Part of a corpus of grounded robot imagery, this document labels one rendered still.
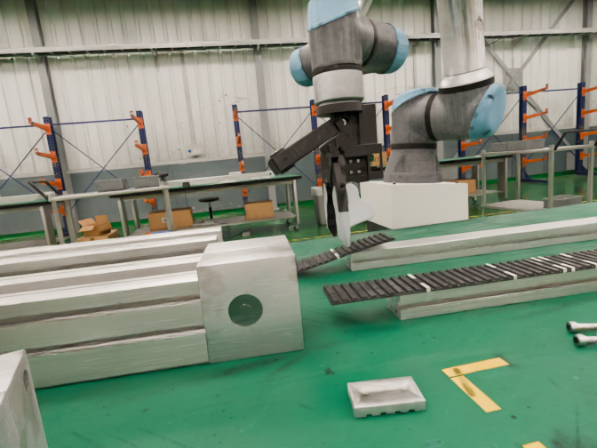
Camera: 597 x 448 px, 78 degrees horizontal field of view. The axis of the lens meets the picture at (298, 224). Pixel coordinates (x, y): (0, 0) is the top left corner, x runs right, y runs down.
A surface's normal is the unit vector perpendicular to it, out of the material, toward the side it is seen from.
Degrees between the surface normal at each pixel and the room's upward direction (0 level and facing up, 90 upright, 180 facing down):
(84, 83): 90
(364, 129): 90
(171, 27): 90
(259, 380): 0
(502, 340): 0
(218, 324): 90
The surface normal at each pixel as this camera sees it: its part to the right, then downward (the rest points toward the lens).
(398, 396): -0.09, -0.98
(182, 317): 0.13, 0.15
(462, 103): -0.46, 0.44
